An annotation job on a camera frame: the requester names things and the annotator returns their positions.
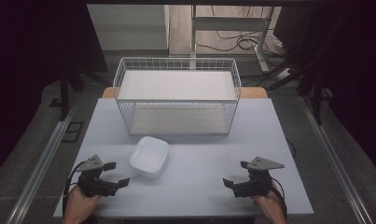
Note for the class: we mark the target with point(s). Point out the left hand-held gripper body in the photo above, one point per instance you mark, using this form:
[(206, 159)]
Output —
[(90, 183)]

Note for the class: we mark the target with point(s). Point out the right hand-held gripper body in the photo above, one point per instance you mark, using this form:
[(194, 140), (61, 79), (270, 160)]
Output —
[(254, 185)]

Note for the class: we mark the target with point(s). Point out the white rectangular dish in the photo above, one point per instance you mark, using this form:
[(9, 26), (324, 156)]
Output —
[(150, 157)]

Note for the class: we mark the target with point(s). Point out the person's left hand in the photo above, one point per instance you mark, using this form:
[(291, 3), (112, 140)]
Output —
[(80, 205)]

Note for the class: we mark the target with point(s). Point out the person's right hand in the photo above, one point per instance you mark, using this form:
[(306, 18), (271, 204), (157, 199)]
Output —
[(271, 207)]

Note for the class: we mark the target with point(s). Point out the black stand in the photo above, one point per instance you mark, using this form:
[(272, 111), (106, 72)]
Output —
[(64, 90), (316, 93)]

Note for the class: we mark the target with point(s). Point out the white power strip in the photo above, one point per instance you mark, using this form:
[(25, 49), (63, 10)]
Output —
[(283, 74)]

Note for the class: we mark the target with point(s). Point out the white cabinet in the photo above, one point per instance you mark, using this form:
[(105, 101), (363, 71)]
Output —
[(129, 28)]

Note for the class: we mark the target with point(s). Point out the aluminium rail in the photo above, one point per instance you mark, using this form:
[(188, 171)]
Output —
[(41, 165), (335, 165)]

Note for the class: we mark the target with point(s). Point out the white metal desk frame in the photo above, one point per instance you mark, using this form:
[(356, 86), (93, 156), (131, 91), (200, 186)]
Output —
[(229, 23)]

